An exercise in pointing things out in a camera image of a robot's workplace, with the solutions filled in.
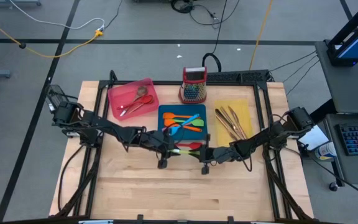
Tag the green silicone spoon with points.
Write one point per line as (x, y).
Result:
(185, 152)

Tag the blue silicone spatula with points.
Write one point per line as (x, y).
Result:
(174, 129)

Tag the black caster wheel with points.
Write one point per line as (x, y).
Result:
(333, 186)

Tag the yellow plastic bin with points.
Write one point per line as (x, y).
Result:
(244, 104)

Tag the dark wooden spoon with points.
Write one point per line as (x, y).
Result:
(141, 91)

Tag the grey desk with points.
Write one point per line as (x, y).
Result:
(346, 90)
(353, 171)

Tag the blue plastic bin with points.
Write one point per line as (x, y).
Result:
(197, 109)

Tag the white canister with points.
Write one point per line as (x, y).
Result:
(325, 151)

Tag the black aluminium table frame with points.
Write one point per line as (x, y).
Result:
(166, 83)

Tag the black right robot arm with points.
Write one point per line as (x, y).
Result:
(275, 133)

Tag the pink silicone spatula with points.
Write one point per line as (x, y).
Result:
(164, 128)

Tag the red silicone spoon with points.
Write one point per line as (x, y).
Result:
(147, 99)

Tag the green silicone spatula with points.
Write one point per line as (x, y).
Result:
(198, 122)

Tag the red-trimmed steel box grater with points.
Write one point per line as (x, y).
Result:
(193, 93)

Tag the pink plastic bin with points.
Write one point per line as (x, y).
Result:
(121, 93)

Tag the white paper pad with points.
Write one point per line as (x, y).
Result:
(317, 138)

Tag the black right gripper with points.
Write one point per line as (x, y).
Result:
(219, 154)

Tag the orange silicone spatula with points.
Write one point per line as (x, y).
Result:
(169, 122)
(168, 115)

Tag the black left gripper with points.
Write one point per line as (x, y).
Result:
(162, 144)

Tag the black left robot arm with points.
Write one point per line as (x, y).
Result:
(104, 127)

